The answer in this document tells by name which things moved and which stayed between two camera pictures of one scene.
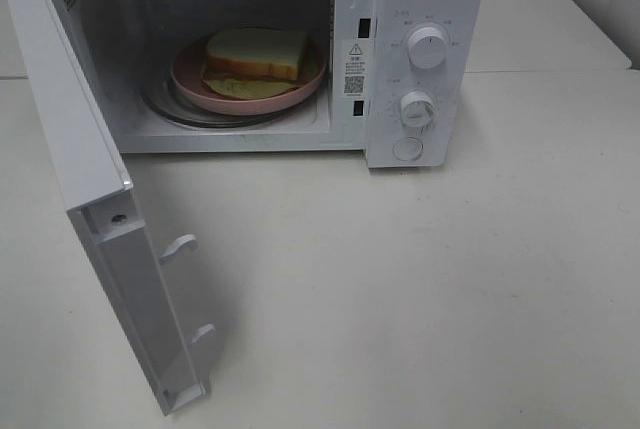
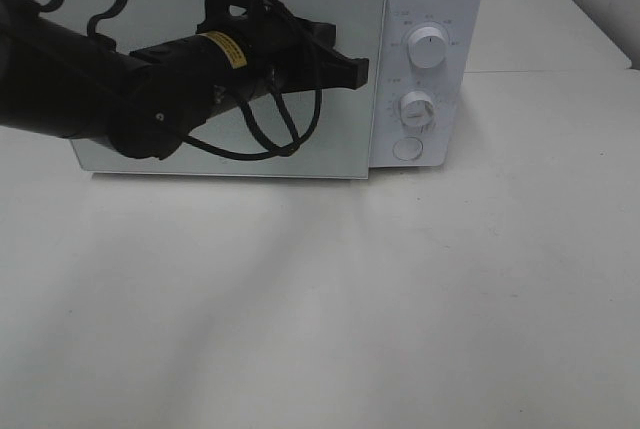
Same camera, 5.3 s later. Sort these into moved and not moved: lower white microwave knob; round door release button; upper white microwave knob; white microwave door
Moved: white microwave door
Not moved: lower white microwave knob; round door release button; upper white microwave knob
